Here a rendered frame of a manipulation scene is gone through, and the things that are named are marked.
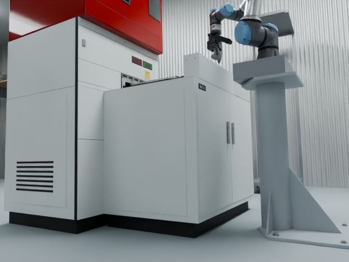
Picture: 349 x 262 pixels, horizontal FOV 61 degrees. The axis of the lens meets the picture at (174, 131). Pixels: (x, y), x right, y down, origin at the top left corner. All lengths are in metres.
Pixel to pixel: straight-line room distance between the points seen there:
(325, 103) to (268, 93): 2.41
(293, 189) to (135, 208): 0.86
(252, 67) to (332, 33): 2.68
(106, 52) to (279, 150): 1.19
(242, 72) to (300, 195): 0.72
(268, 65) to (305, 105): 2.47
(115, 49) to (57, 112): 0.56
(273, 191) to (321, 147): 2.41
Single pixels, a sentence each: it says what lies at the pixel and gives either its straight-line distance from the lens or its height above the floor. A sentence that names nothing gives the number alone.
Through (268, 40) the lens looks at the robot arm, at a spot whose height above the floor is 1.04.
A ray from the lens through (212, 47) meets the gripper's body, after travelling 2.05.
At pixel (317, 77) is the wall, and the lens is 4.15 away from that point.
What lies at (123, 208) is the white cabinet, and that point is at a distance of 1.78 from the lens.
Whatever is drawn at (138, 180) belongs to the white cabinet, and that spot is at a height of 0.28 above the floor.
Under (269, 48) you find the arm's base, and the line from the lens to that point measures 1.80.
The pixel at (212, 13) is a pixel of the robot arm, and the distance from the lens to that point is 2.12.
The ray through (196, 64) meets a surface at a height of 0.89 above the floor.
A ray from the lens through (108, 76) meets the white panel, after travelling 1.96.
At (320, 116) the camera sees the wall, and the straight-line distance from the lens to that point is 4.07.
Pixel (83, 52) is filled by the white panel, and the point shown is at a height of 1.02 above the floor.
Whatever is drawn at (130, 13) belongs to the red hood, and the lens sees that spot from 2.21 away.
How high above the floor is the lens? 0.41
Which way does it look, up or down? 5 degrees up
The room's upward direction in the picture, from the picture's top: 1 degrees counter-clockwise
